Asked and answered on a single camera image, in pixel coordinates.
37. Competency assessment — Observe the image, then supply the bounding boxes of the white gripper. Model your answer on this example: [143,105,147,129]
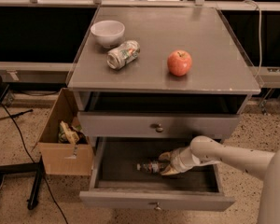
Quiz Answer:
[158,147,200,175]

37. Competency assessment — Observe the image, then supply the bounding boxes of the clear plastic water bottle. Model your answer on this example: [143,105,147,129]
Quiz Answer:
[136,161,168,174]

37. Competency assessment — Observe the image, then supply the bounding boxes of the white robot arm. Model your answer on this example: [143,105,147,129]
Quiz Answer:
[159,135,280,224]

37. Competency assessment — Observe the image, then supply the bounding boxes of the open grey middle drawer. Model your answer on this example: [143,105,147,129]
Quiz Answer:
[80,137,234,211]

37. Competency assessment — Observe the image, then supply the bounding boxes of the grey drawer cabinet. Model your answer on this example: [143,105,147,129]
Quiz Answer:
[65,5,261,142]

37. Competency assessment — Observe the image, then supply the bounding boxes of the grey top drawer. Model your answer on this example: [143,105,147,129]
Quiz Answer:
[77,112,240,139]

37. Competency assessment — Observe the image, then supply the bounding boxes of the snack bags in box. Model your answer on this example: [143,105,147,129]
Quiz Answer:
[58,121,87,145]

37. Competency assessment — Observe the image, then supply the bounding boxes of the red apple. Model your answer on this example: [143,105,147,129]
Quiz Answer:
[167,49,192,77]

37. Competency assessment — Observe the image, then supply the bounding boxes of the cardboard box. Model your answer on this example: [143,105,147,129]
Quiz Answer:
[37,89,93,175]

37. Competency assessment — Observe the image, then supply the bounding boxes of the crushed aluminium can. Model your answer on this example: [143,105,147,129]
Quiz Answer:
[106,40,140,70]

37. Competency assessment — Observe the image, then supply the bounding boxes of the white ceramic bowl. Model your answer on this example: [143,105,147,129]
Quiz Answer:
[91,21,125,49]

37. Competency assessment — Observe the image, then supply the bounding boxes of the black floor stand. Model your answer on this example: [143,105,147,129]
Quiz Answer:
[0,76,44,210]

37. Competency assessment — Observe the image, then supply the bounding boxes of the black floor cable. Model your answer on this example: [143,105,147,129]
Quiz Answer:
[0,94,69,224]

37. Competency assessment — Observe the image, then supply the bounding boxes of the white hanging cable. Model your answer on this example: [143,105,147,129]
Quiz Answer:
[242,0,263,79]

